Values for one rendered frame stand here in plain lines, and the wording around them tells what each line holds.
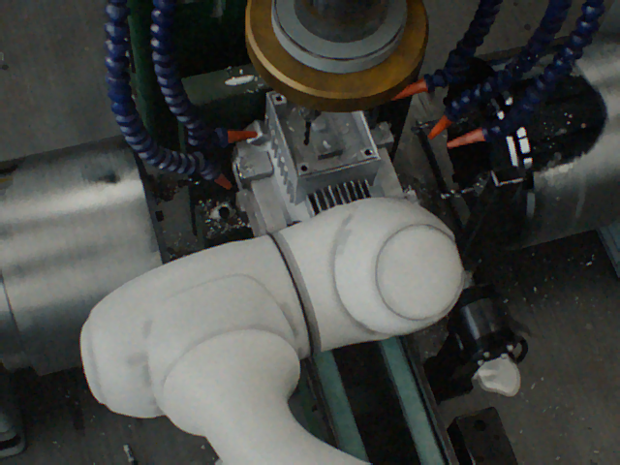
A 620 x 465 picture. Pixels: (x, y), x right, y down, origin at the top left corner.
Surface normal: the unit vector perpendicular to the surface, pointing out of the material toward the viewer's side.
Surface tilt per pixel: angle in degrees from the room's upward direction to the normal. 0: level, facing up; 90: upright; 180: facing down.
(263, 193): 0
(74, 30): 0
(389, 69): 0
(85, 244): 21
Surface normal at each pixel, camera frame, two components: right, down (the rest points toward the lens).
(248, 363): 0.39, -0.33
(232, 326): 0.06, -0.69
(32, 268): 0.20, 0.04
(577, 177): 0.28, 0.40
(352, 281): -0.71, 0.10
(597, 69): 0.04, -0.51
